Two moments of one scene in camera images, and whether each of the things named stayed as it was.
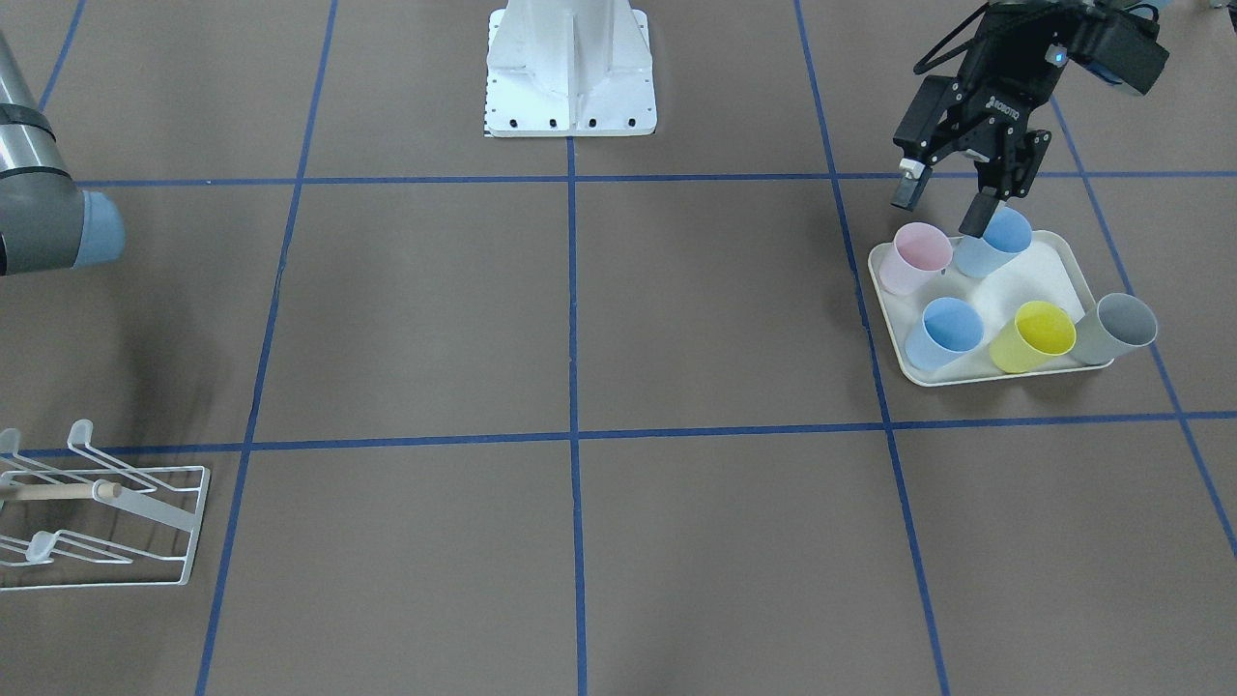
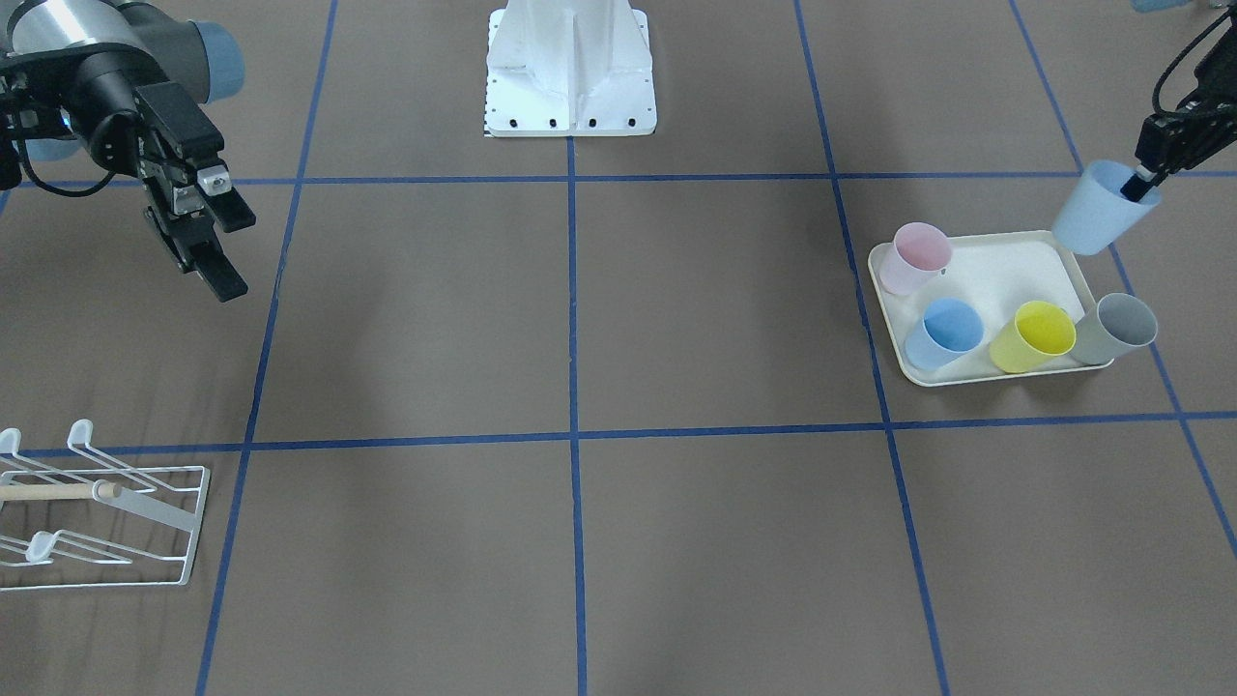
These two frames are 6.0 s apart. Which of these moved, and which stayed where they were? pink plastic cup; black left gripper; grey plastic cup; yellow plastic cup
Moved: black left gripper
Stayed: grey plastic cup; pink plastic cup; yellow plastic cup
